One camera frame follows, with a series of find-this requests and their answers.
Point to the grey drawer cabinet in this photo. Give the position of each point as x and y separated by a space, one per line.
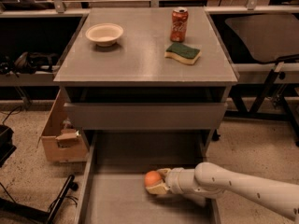
135 71

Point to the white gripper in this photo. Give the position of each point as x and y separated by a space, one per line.
175 180

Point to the orange fruit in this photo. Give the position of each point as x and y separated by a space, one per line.
152 178

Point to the black case at left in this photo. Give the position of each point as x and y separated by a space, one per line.
6 145

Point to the red soda can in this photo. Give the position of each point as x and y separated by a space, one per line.
179 24

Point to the cardboard box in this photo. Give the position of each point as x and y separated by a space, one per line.
60 140

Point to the black stand with cables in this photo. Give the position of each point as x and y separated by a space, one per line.
52 208

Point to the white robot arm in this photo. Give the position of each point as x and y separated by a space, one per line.
210 181

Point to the green yellow sponge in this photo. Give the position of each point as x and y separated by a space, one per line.
182 53

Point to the closed top drawer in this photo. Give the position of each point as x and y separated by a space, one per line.
147 117

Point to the white paper bowl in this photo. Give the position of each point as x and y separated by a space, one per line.
104 34

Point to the open middle drawer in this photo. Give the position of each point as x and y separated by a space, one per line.
113 190

